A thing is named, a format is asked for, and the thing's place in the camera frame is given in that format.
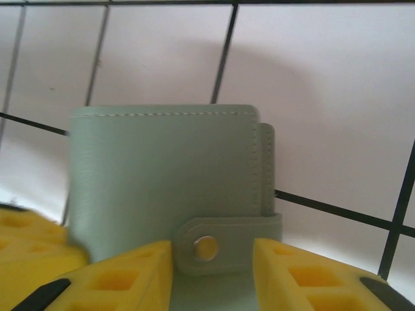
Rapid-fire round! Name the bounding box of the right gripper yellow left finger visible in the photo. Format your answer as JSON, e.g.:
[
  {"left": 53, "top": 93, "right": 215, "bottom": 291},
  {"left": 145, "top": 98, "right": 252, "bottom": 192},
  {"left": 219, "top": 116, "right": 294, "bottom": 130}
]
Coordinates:
[{"left": 11, "top": 239, "right": 174, "bottom": 311}]

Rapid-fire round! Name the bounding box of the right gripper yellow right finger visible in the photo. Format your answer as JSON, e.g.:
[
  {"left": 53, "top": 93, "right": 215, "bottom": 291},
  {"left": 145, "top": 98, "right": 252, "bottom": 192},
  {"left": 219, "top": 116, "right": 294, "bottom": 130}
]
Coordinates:
[{"left": 252, "top": 237, "right": 415, "bottom": 311}]

